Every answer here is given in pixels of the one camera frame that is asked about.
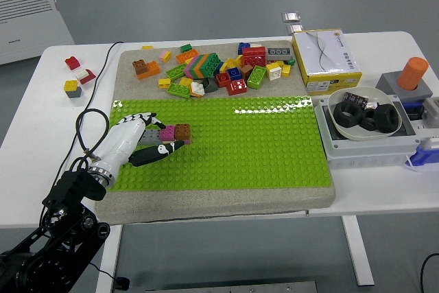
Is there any brown brick on pink brick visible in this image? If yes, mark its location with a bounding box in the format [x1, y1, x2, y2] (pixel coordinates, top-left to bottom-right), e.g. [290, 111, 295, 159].
[174, 124, 191, 141]

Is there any grey-brown mat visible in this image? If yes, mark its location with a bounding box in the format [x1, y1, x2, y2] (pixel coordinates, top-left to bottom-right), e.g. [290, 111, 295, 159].
[93, 40, 337, 227]

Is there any dark brown circuit board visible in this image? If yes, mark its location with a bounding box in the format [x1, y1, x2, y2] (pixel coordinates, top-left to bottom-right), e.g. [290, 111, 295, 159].
[342, 91, 370, 108]

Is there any magenta square brick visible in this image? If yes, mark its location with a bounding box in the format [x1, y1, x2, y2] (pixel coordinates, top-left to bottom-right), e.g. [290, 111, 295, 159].
[159, 124, 176, 143]

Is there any grey block holder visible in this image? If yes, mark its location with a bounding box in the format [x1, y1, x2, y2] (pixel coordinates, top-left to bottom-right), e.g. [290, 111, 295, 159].
[375, 71, 434, 102]

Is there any yellow and white brick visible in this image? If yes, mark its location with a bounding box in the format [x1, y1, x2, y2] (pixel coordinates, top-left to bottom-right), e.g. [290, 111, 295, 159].
[265, 62, 283, 82]

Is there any orange cylinder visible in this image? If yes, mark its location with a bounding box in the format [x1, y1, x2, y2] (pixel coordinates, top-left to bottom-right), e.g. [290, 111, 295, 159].
[396, 56, 429, 92]

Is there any red sloped brick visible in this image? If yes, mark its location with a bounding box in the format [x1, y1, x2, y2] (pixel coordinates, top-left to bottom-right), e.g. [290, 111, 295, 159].
[79, 69, 97, 85]

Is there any blue plastic part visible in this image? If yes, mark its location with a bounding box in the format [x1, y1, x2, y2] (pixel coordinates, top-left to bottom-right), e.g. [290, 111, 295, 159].
[401, 99, 426, 121]

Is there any white and orange brick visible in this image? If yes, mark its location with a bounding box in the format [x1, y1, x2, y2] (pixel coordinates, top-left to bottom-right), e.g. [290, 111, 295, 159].
[189, 80, 206, 98]

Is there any orange stepped brick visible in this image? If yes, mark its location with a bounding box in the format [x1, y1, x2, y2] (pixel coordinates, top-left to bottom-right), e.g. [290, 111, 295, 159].
[137, 60, 161, 81]

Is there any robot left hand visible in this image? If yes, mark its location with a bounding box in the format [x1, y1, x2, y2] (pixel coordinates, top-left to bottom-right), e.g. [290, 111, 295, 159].
[95, 111, 186, 179]

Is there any light green long brick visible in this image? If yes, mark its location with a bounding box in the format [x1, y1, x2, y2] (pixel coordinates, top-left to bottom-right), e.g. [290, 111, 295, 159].
[166, 82, 191, 99]
[165, 62, 189, 80]
[246, 65, 268, 90]

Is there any large black hex nut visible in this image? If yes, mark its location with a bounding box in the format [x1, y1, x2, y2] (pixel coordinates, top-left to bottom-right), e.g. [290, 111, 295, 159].
[333, 101, 364, 130]
[372, 103, 403, 134]

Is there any yellow and white cardboard box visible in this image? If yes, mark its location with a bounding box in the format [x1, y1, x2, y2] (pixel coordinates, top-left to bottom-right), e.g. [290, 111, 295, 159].
[291, 27, 364, 97]

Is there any blue and white device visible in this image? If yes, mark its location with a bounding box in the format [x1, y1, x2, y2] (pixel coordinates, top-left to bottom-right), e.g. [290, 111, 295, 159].
[406, 137, 439, 174]

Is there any green studded baseplate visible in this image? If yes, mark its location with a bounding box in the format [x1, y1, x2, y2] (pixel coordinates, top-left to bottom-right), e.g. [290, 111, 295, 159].
[91, 95, 335, 195]

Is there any grey junction box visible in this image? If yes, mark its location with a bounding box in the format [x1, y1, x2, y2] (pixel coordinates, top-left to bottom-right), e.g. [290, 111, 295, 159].
[313, 95, 421, 170]

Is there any long grey brick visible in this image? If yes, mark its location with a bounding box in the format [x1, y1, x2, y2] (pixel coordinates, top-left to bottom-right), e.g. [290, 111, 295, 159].
[139, 128, 162, 146]

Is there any small black hex nut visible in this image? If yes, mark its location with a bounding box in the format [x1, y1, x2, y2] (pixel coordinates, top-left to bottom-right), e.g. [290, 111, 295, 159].
[359, 109, 378, 132]

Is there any red square brick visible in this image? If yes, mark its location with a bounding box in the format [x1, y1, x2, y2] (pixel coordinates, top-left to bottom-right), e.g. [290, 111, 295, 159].
[226, 79, 248, 97]
[215, 71, 233, 89]

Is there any white cable tie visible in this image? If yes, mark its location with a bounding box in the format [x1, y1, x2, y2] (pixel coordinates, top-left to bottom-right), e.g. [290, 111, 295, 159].
[403, 155, 421, 174]

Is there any white table leg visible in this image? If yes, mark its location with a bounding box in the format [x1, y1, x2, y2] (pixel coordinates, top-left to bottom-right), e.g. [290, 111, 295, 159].
[341, 215, 375, 287]
[95, 226, 123, 293]

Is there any blue square brick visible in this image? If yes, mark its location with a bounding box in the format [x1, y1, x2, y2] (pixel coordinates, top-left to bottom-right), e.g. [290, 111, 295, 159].
[226, 66, 244, 82]

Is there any grey brick with three holes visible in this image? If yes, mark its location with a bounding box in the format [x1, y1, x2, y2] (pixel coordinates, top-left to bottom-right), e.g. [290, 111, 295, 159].
[265, 47, 292, 61]

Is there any thin black cable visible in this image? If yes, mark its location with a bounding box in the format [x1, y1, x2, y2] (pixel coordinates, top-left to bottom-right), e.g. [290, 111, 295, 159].
[51, 40, 124, 282]

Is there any black floor cable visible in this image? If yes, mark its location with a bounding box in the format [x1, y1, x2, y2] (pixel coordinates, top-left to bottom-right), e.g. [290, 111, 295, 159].
[420, 253, 439, 293]

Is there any pink green orange brick stack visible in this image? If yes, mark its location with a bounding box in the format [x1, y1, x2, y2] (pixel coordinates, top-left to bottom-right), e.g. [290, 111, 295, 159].
[183, 51, 222, 80]

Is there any grey plastic part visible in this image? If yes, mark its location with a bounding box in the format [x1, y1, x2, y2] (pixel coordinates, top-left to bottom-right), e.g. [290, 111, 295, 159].
[420, 96, 439, 126]

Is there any long yellow brick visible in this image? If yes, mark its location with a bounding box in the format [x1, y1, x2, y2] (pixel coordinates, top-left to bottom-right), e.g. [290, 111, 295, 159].
[219, 58, 245, 73]

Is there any large red brick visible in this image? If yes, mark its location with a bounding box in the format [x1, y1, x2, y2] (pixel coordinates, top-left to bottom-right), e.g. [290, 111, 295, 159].
[241, 45, 268, 67]

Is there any white bowl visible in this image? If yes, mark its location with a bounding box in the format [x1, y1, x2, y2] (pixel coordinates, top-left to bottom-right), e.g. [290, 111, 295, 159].
[327, 86, 404, 142]

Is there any long orange brick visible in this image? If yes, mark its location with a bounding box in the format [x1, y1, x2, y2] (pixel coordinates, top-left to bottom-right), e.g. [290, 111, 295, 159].
[175, 49, 200, 65]

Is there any brown brick beside orange brick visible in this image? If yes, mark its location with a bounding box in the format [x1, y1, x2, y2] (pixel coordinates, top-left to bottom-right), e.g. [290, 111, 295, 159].
[132, 59, 148, 76]

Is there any white panel heater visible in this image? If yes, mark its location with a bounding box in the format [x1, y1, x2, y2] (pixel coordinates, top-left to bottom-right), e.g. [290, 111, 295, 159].
[0, 0, 75, 66]

